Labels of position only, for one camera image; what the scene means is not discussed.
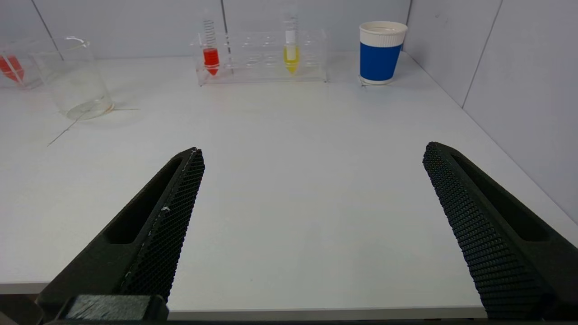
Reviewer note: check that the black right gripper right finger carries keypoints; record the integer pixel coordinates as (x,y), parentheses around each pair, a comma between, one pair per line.
(492,234)

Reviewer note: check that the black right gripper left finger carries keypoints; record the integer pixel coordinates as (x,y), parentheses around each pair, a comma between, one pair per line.
(149,243)

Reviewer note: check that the red pigment test tube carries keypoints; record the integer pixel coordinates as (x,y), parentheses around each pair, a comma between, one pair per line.
(11,67)
(211,58)

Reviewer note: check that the clear glass beaker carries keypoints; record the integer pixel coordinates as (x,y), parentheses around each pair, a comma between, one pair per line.
(88,107)

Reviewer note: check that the clear acrylic test tube rack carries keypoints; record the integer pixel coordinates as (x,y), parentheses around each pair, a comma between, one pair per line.
(31,74)
(264,72)

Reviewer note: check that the yellow pigment test tube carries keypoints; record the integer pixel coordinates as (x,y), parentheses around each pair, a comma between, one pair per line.
(291,56)

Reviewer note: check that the blue white paper cup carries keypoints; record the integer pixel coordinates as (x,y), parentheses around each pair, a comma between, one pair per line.
(379,61)

